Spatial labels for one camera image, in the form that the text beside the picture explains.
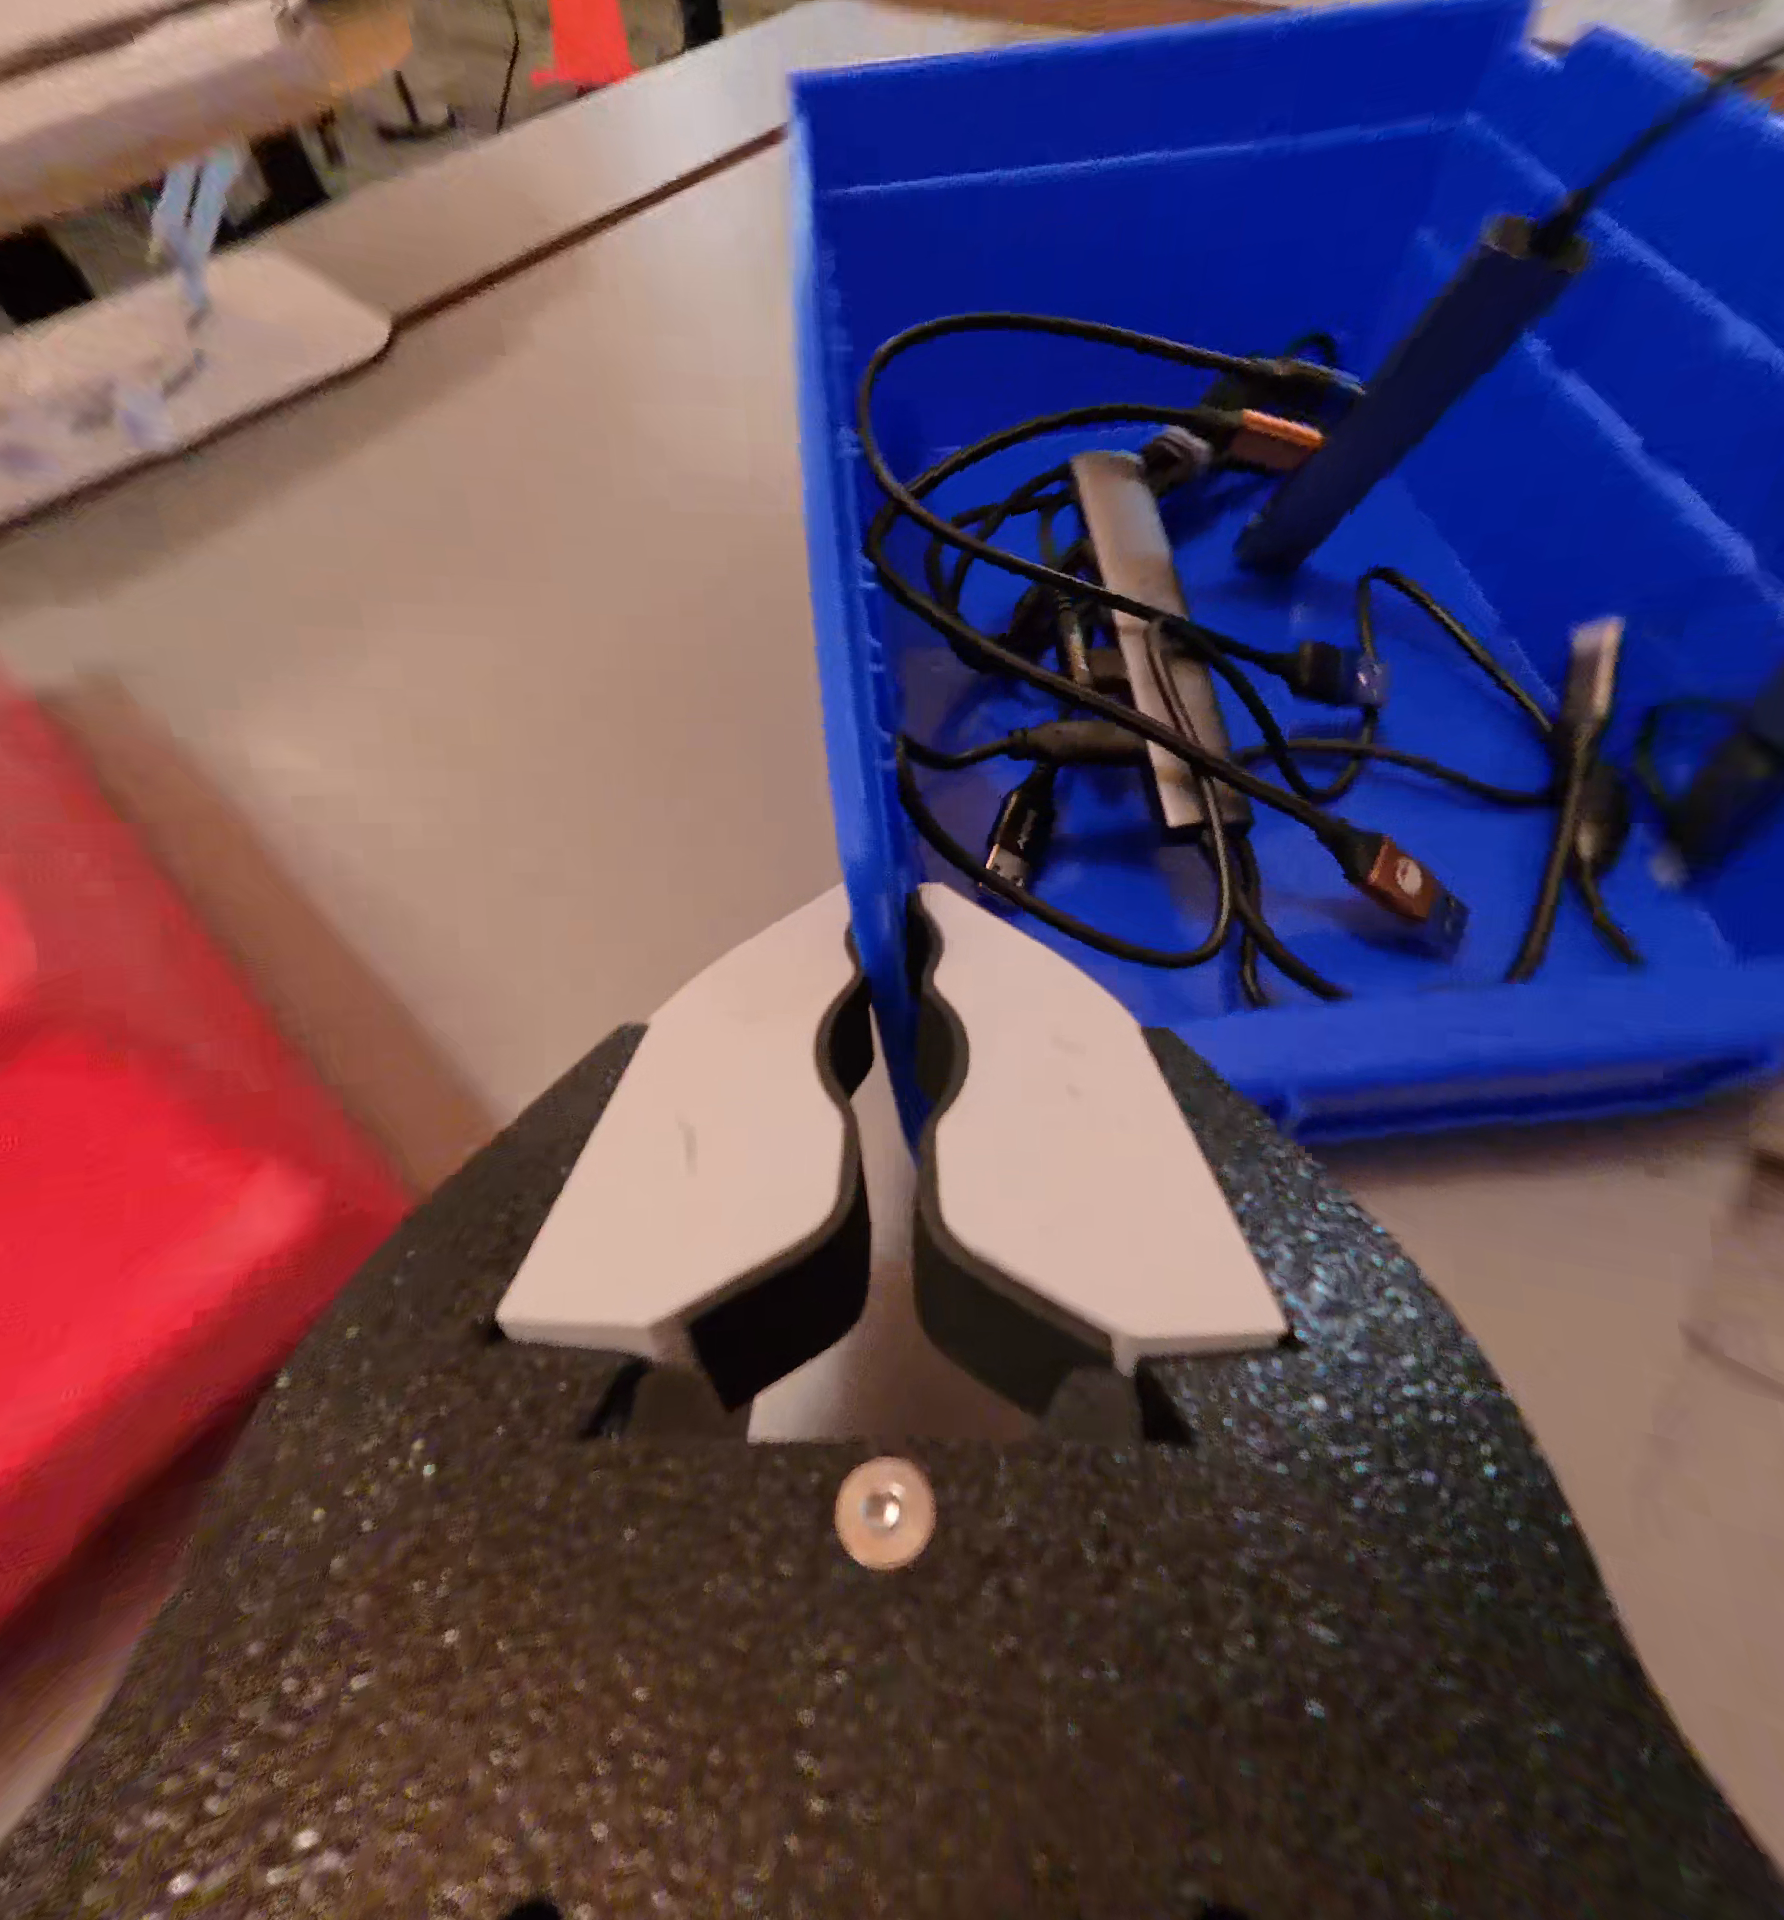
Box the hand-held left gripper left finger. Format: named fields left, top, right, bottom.
left=495, top=883, right=874, bottom=1414

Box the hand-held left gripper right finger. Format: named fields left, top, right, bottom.
left=905, top=883, right=1291, bottom=1420

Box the red storage bin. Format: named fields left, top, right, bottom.
left=0, top=599, right=415, bottom=1698

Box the grey usb hub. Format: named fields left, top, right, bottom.
left=1067, top=450, right=1258, bottom=843

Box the orange plug usb cable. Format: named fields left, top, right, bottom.
left=869, top=402, right=1329, bottom=708

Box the blue storage bin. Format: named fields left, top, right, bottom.
left=788, top=0, right=1784, bottom=1149

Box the dark usb hub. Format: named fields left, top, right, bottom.
left=1235, top=216, right=1590, bottom=573
left=1658, top=624, right=1784, bottom=887

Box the orange-red plastic object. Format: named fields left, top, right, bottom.
left=531, top=0, right=634, bottom=88

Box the black plug usb cable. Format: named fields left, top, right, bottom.
left=860, top=314, right=1371, bottom=453
left=899, top=735, right=1241, bottom=963

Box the copper plug usb cable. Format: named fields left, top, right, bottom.
left=869, top=496, right=1471, bottom=963

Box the grey plug usb cable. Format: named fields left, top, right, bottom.
left=1506, top=614, right=1645, bottom=984

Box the black cable of dark hub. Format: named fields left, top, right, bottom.
left=1558, top=16, right=1784, bottom=229

